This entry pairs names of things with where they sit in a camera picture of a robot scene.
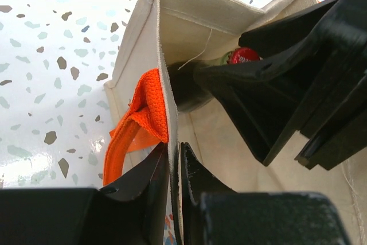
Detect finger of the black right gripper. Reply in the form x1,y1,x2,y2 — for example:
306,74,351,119
238,0,338,56
211,56,331,166

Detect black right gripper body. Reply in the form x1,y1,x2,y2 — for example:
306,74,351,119
295,0,366,170

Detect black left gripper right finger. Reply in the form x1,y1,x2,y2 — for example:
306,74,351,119
180,142,351,244

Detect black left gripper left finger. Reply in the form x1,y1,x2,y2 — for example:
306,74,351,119
1,143,169,244

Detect cola bottle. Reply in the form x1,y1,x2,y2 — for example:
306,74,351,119
167,47,261,113

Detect beige canvas tote bag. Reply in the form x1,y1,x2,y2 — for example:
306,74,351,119
104,0,366,244

